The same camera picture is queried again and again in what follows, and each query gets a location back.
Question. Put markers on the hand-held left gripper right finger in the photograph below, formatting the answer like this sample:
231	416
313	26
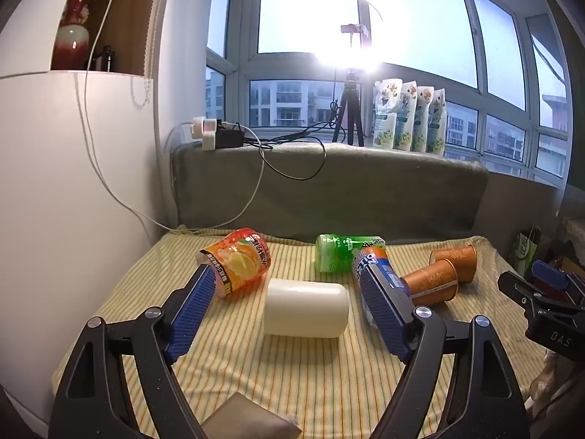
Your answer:
384	318

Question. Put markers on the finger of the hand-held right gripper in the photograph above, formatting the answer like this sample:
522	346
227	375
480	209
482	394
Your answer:
518	289
550	274

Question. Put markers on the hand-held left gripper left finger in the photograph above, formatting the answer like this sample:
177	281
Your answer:
189	315

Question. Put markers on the white cup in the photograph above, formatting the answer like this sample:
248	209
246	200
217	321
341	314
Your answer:
306	307

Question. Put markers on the copper paper cup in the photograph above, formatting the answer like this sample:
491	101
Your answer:
457	260
432	286

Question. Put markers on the blue printed cup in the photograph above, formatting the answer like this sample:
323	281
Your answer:
370	260

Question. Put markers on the orange printed cup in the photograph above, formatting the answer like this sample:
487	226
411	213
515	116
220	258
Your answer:
240	260

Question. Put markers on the green printed cup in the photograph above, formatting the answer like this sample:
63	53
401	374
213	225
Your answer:
342	251

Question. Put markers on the green paper bag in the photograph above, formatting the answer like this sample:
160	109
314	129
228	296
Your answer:
528	249

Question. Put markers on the yellow striped cloth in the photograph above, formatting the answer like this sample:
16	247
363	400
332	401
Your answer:
292	375

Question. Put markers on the grey pad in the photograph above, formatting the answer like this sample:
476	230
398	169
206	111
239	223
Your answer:
249	418

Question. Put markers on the white cabinet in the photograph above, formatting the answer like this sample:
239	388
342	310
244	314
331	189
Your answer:
77	192

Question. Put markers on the black power adapter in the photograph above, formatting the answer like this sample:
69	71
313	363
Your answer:
229	137

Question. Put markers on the floral refill pouch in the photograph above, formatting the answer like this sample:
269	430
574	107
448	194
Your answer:
406	119
384	112
437	123
422	121

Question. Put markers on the black tripod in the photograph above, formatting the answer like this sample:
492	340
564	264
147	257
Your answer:
349	109

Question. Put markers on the black bottle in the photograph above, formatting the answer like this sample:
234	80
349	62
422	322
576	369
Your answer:
103	59

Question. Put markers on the red and white vase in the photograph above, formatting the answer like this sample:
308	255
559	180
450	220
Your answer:
73	36

